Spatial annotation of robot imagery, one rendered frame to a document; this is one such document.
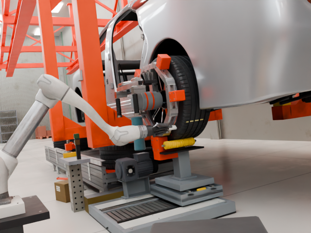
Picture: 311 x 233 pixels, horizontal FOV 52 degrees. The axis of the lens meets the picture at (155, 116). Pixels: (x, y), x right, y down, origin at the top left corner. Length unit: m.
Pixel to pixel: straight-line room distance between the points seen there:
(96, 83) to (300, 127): 4.18
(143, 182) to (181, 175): 0.46
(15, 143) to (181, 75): 1.15
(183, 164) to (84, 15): 1.46
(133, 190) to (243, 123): 4.53
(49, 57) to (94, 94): 2.05
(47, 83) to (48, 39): 2.74
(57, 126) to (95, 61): 1.99
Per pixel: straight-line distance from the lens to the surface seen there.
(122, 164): 2.57
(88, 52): 2.76
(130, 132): 2.05
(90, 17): 2.85
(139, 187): 2.83
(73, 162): 2.60
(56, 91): 2.01
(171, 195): 2.41
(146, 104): 2.33
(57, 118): 4.59
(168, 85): 2.19
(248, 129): 6.91
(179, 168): 2.49
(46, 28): 4.78
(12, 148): 2.16
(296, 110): 4.08
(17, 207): 1.89
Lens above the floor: 0.75
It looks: level
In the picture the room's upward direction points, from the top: 6 degrees counter-clockwise
